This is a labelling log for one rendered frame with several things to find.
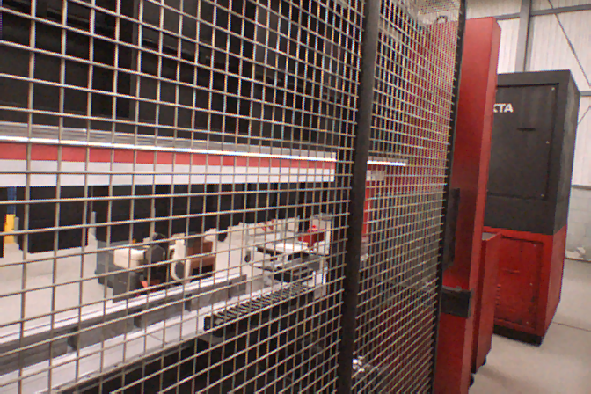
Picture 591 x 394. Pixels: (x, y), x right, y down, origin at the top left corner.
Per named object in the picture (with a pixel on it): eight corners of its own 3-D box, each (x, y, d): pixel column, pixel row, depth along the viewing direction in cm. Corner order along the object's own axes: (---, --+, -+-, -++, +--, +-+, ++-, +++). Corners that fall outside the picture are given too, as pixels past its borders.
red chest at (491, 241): (422, 344, 356) (432, 222, 350) (489, 365, 327) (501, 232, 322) (399, 366, 315) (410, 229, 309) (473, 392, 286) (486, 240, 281)
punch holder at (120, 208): (134, 233, 139) (137, 181, 138) (152, 237, 134) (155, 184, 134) (89, 238, 127) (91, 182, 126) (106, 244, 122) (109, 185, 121)
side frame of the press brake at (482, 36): (346, 358, 322) (370, 42, 310) (468, 402, 274) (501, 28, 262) (329, 370, 301) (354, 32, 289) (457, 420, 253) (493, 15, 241)
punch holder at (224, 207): (223, 222, 172) (226, 180, 171) (239, 225, 167) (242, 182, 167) (194, 225, 160) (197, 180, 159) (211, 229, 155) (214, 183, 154)
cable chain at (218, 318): (300, 293, 145) (301, 281, 145) (315, 296, 142) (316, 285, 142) (202, 331, 109) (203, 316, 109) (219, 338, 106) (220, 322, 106)
